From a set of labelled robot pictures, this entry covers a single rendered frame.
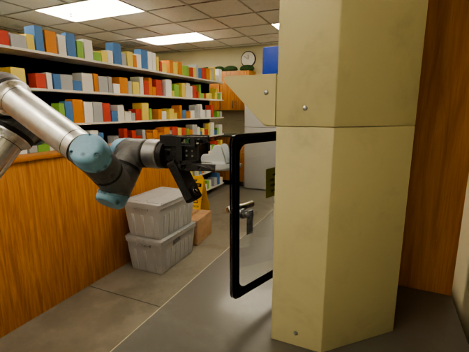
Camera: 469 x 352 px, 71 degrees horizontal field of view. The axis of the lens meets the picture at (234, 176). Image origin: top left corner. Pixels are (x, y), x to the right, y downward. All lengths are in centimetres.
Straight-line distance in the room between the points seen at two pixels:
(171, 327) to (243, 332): 17
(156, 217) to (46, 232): 82
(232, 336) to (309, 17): 68
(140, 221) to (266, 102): 248
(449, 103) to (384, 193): 36
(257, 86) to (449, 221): 65
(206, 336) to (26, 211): 198
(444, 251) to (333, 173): 52
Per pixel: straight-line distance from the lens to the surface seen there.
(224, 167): 75
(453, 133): 101
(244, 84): 68
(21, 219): 261
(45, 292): 288
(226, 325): 86
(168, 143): 83
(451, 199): 104
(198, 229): 361
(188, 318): 89
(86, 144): 74
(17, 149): 110
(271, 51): 89
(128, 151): 88
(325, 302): 74
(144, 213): 297
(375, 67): 69
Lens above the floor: 144
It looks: 11 degrees down
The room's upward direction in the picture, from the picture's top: straight up
